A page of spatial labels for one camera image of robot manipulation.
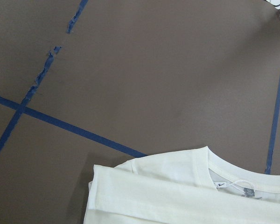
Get cream long sleeve cat shirt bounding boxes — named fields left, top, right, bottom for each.
left=84, top=147, right=280, bottom=224

